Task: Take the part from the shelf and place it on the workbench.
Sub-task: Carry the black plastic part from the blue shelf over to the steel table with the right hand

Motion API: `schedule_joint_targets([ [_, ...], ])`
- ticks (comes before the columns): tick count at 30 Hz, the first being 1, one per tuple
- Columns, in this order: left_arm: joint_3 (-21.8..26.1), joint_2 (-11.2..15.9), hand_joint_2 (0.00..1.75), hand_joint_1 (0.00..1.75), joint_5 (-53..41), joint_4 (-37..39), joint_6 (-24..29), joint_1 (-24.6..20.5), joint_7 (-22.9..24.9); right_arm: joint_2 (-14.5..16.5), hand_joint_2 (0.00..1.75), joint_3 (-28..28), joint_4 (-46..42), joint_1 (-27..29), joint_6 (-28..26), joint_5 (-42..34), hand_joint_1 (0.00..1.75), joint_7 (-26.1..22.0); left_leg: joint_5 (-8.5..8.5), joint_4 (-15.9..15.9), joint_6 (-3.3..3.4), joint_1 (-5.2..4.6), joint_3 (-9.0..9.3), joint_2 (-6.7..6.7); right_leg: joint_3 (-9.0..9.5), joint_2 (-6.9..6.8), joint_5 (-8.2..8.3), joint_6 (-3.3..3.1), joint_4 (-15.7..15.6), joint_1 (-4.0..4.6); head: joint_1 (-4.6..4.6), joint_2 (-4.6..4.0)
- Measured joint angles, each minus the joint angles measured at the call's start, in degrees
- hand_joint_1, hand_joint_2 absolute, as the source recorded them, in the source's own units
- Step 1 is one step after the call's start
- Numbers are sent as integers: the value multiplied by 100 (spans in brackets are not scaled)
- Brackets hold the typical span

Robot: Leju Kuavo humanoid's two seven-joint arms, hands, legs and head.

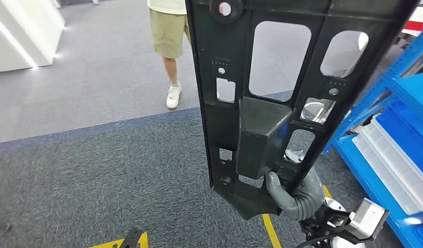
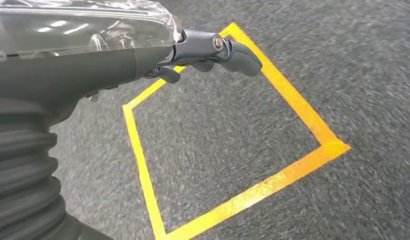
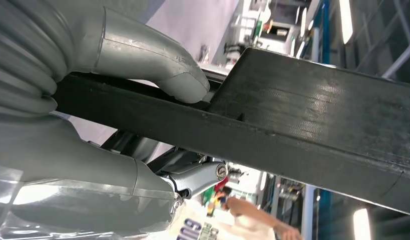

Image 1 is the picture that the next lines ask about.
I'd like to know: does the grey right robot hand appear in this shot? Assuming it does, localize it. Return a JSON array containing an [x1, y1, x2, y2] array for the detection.
[[265, 149, 326, 222]]

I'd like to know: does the long black plastic part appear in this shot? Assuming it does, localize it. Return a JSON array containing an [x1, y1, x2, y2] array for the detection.
[[184, 0, 420, 221]]

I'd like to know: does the blue metal shelf rack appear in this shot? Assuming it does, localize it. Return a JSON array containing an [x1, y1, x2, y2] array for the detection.
[[321, 22, 423, 248]]

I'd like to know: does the blue plastic bin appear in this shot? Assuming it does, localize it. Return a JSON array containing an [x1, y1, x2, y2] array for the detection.
[[375, 99, 423, 172]]

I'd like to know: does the red barrier belt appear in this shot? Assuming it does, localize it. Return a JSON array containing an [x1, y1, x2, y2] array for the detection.
[[402, 21, 423, 32]]

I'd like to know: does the person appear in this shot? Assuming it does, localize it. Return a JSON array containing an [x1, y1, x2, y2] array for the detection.
[[147, 0, 192, 110]]

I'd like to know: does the white display plinth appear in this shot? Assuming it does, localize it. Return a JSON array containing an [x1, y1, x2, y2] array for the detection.
[[0, 0, 66, 73]]

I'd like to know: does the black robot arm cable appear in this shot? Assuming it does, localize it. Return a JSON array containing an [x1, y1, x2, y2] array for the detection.
[[295, 234, 335, 248]]

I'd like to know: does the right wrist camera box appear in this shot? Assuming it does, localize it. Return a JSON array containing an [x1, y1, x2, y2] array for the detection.
[[300, 197, 390, 245]]

